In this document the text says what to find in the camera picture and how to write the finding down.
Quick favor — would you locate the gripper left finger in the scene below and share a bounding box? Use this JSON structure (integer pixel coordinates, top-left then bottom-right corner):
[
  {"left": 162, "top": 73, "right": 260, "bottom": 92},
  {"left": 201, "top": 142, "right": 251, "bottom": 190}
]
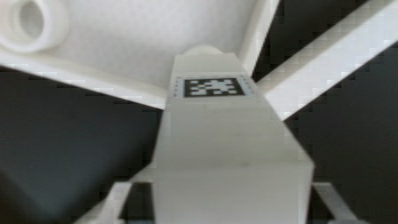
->
[{"left": 73, "top": 182, "right": 155, "bottom": 224}]

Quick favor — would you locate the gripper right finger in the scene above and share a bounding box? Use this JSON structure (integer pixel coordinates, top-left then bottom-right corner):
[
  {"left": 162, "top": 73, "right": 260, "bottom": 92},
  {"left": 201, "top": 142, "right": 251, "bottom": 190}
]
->
[{"left": 308, "top": 182, "right": 372, "bottom": 224}]

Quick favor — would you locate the white desk leg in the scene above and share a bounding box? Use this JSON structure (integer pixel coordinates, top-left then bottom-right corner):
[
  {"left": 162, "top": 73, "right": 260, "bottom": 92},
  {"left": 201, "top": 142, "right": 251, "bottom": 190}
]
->
[{"left": 153, "top": 45, "right": 315, "bottom": 224}]

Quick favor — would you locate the white desk top tray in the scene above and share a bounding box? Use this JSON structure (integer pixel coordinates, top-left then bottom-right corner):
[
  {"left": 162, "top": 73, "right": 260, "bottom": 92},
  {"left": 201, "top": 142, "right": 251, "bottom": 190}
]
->
[{"left": 0, "top": 0, "right": 281, "bottom": 108}]

